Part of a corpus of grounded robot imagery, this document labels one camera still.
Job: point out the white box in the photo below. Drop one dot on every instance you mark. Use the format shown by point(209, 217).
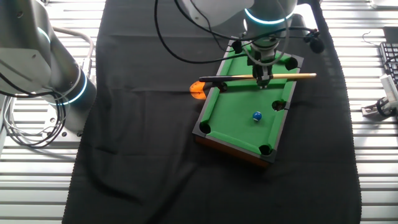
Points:
point(385, 3)

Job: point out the blue pool ball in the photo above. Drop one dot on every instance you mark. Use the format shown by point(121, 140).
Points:
point(257, 116)

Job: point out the mini green pool table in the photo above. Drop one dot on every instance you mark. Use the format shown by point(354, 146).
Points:
point(236, 109)

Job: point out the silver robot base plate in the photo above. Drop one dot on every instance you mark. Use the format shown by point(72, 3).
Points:
point(70, 134)

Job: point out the orange half-round plastic piece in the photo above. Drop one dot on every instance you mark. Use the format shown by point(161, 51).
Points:
point(196, 90)

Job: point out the black cloth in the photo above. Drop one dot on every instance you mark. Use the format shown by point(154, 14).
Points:
point(140, 140)

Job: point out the black keyboard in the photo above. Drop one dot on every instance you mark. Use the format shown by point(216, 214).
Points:
point(390, 56)

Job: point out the black flat pad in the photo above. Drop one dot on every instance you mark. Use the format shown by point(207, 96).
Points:
point(391, 34)

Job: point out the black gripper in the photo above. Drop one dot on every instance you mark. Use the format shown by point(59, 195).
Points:
point(261, 62)

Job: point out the silver camera on stand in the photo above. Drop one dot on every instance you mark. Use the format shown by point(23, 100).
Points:
point(390, 88)

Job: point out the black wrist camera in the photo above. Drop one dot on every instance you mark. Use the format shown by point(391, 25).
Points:
point(315, 43)

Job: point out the metal camera stand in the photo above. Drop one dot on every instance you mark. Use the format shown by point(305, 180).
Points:
point(370, 109)

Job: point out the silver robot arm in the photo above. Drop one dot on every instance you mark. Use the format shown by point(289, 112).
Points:
point(31, 62)

